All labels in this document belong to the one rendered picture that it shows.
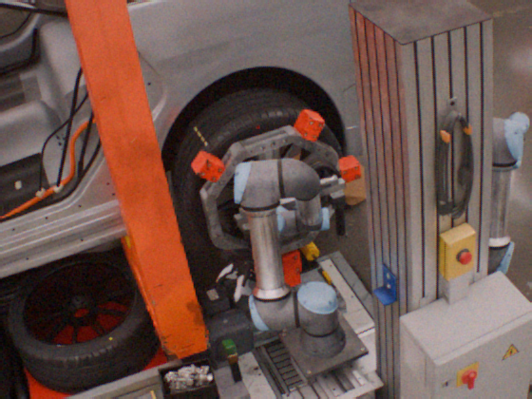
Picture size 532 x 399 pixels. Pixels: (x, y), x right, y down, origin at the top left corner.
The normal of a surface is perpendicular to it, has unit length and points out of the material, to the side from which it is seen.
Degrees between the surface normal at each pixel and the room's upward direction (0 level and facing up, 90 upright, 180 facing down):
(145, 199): 90
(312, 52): 90
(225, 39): 90
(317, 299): 8
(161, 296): 90
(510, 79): 0
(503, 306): 0
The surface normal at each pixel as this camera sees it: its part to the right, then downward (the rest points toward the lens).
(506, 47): -0.13, -0.78
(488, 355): 0.40, 0.53
